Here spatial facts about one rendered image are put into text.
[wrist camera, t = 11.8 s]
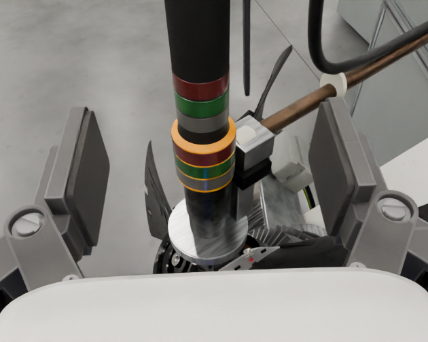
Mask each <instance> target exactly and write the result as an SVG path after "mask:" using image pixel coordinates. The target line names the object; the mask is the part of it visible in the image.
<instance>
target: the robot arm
mask: <svg viewBox="0 0 428 342"><path fill-rule="evenodd" d="M308 162H309V166H310V171H311V174H312V177H313V181H314V184H315V189H316V192H317V197H318V200H319V205H320V209H321V213H322V217H323V222H324V225H325V230H326V233H327V235H328V236H329V237H331V236H332V238H333V241H334V245H343V246H344V248H346V249H347V250H349V252H348V254H347V256H346V259H345V261H344V264H343V266H342V267H313V268H294V269H257V270H240V271H210V272H194V273H166V274H151V275H123V276H112V277H101V278H85V277H84V275H83V273H82V271H81V269H80V268H79V265H78V264H77V262H78V261H80V260H81V259H82V256H90V255H91V253H92V247H93V246H97V244H98V240H99V233H100V228H101V220H102V215H103V208H104V203H105V196H106V190H107V183H108V178H109V171H110V163H109V158H108V155H107V152H106V148H105V145H104V142H103V138H102V136H101V132H100V130H99V125H98V123H97V120H96V116H95V114H94V111H89V110H88V107H71V108H70V109H69V112H68V115H67V119H66V122H65V126H64V129H63V133H62V136H61V139H60V143H59V145H51V146H50V148H49V150H48V154H47V156H46V160H45V163H44V166H43V170H42V173H41V176H40V179H39V183H38V186H37V190H36V192H35V197H34V199H33V203H32V204H31V205H26V206H23V207H20V208H18V209H17V210H15V211H13V212H12V213H11V214H10V215H9V216H8V217H7V219H6V221H5V222H4V226H3V232H4V234H3V235H2V236H1V237H0V342H428V222H427V221H424V220H423V219H421V218H419V217H418V207H417V205H416V203H415V202H414V200H413V199H412V198H410V197H409V196H408V195H406V194H405V193H402V192H400V191H396V190H388V187H387V184H386V182H385V180H384V177H383V175H382V172H381V170H380V167H379V165H378V162H377V160H376V157H375V155H374V152H373V150H372V147H371V145H370V142H369V140H368V137H367V136H366V134H365V133H364V132H357V131H356V129H355V126H354V123H353V120H352V118H351V115H350V113H349V110H348V107H347V105H346V102H345V100H344V98H343V97H331V98H326V99H325V102H320V105H319V110H318V113H317V118H316V122H315V127H314V130H313V136H312V139H311V142H310V148H309V151H308Z"/></svg>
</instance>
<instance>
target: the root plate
mask: <svg viewBox="0 0 428 342"><path fill-rule="evenodd" d="M278 248H280V246H273V247H257V248H253V249H251V250H252V252H253V255H252V258H253V261H249V259H248V257H245V254H243V255H241V256H240V257H238V258H237V259H235V260H233V261H232V262H231V263H228V264H227V265H226V266H224V267H222V268H221V269H219V271H234V268H235V267H237V266H239V265H240V267H241V268H240V269H238V270H237V271H240V270H249V269H250V268H251V267H252V264H253V263H254V262H258V261H260V260H261V259H263V258H264V257H266V256H267V255H269V254H270V253H271V252H273V251H275V250H276V249H278ZM263 249H266V252H264V253H262V254H261V252H260V251H261V250H263Z"/></svg>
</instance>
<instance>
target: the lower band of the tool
mask: <svg viewBox="0 0 428 342"><path fill-rule="evenodd" d="M228 121H229V124H230V129H229V131H228V133H227V135H226V136H225V137H224V138H223V139H221V140H220V141H218V142H215V143H213V144H209V145H196V144H193V143H190V142H188V141H186V140H184V139H183V138H182V137H181V136H180V135H179V133H178V130H177V124H178V121H177V119H176V120H175V122H174V123H173V126H172V129H171V134H172V137H173V140H174V142H175V143H176V144H177V145H178V146H179V147H180V148H182V149H183V150H185V151H188V152H190V153H196V154H210V153H215V152H218V151H221V150H222V149H225V148H226V147H227V146H228V145H229V144H230V143H231V142H232V141H233V140H234V137H235V134H236V126H235V124H234V122H233V120H232V118H231V117H230V116H229V118H228ZM232 154H233V153H232ZM231 156H232V155H231ZM231 156H229V158H230V157H231ZM229 158H228V159H229ZM228 159H226V160H228ZM180 160H181V159H180ZM226 160H225V161H226ZM181 161H182V160H181ZM225 161H223V162H221V163H219V164H216V165H213V166H217V165H220V164H222V163H224V162H225ZM182 162H184V161H182ZM184 163H185V162H184ZM185 164H187V163H185ZM187 165H190V166H194V165H191V164H187ZM213 166H194V167H199V168H208V167H213ZM231 168H232V167H231ZM226 173H227V172H226ZM183 174H184V173H183ZM224 174H225V173H224ZM224 174H222V175H221V176H223V175H224ZM185 175H186V174H185ZM186 176H188V175H186ZM188 177H190V178H193V177H191V176H188ZM218 177H220V176H218ZM218 177H215V178H218ZM232 178H233V177H232ZM232 178H231V180H232ZM194 179H197V180H211V179H214V178H208V179H199V178H194ZM231 180H230V181H231ZM179 181H180V180H179ZM230 181H229V182H230ZM180 182H181V181H180ZM229 182H228V183H229ZM228 183H227V184H228ZM181 184H183V183H181ZM227 184H225V185H224V186H222V187H220V188H218V189H214V190H210V191H199V190H195V189H192V188H189V187H187V186H186V185H184V184H183V185H184V186H185V187H187V188H188V189H191V190H192V191H197V192H202V193H207V192H213V191H217V190H219V189H222V188H223V187H225V186H226V185H227Z"/></svg>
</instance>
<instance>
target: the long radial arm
mask: <svg viewBox="0 0 428 342"><path fill-rule="evenodd" d="M247 220H248V233H250V234H251V235H253V230H255V231H257V232H258V230H259V228H260V229H262V230H264V228H265V227H266V228H267V229H270V228H271V227H272V228H273V229H274V230H275V226H276V225H279V226H281V227H282V225H285V226H287V227H288V226H290V227H293V225H297V224H304V219H303V216H302V210H301V207H300V201H299V197H298V193H294V192H293V191H290V190H288V189H286V188H285V187H284V184H283V183H281V182H280V181H278V180H277V179H276V177H275V176H274V174H273V173H272V169H271V171H270V174H269V175H267V176H265V177H264V178H262V179H261V180H259V181H258V182H256V183H254V190H253V204H252V211H251V213H249V214H248V215H247ZM248 233H247V235H248Z"/></svg>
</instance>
